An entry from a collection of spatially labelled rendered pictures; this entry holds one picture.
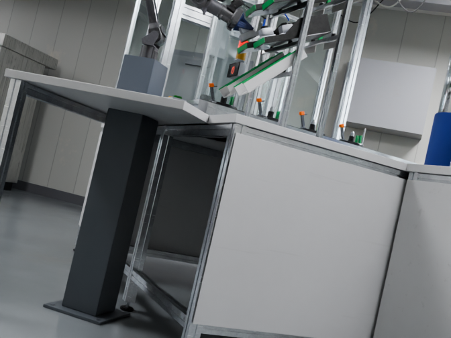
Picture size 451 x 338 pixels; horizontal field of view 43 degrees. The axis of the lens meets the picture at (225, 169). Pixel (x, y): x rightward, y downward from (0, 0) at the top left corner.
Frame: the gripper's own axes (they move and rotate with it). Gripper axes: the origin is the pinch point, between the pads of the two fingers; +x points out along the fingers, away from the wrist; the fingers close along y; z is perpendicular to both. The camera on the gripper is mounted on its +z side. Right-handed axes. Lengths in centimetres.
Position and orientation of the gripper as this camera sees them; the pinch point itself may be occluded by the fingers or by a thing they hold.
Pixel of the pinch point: (245, 25)
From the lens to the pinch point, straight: 243.8
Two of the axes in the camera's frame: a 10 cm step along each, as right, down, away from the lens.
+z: 4.9, -8.7, 0.1
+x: 8.6, 4.9, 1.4
